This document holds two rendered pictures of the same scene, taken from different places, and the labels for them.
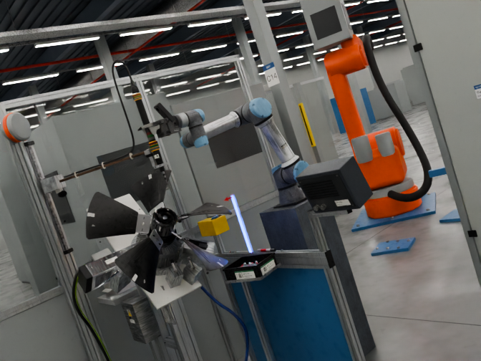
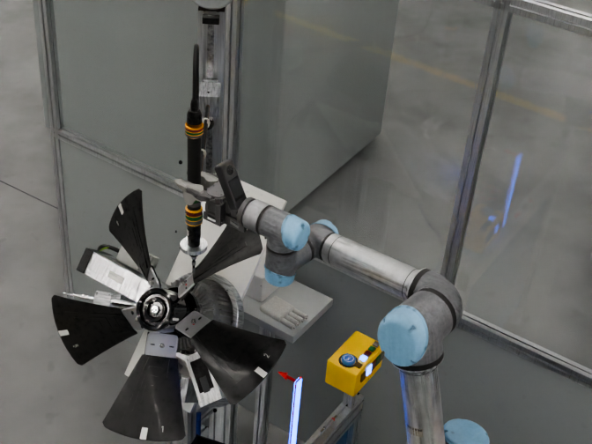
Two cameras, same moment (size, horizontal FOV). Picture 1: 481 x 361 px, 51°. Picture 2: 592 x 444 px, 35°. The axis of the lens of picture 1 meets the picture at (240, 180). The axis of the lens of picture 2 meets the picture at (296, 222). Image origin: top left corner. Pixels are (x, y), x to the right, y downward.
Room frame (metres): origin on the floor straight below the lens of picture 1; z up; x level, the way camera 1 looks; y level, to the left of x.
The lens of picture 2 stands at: (1.99, -1.54, 2.96)
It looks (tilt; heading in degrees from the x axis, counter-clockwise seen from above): 36 degrees down; 68
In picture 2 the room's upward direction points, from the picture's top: 5 degrees clockwise
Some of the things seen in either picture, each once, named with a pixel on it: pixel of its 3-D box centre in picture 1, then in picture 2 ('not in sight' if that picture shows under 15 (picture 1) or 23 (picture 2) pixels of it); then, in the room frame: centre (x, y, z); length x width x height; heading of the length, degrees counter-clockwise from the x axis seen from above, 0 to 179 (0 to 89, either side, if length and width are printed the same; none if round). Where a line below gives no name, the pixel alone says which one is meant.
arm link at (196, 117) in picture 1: (192, 117); (284, 229); (2.63, 0.13, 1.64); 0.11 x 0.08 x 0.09; 127
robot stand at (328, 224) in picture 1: (318, 280); not in sight; (2.99, -0.26, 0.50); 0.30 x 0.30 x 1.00; 40
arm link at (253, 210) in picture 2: (180, 121); (257, 215); (2.58, 0.20, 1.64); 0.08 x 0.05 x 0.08; 37
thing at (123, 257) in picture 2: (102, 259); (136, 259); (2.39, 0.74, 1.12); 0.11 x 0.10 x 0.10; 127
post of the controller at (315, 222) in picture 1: (317, 230); not in sight; (2.26, -0.26, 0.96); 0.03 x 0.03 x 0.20; 37
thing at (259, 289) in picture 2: (116, 281); (257, 269); (2.81, 0.84, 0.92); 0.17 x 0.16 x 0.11; 37
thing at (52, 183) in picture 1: (52, 183); (209, 98); (2.66, 0.94, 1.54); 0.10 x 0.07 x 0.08; 72
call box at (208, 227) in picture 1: (213, 226); (354, 365); (2.92, 0.23, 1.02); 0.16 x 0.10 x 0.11; 37
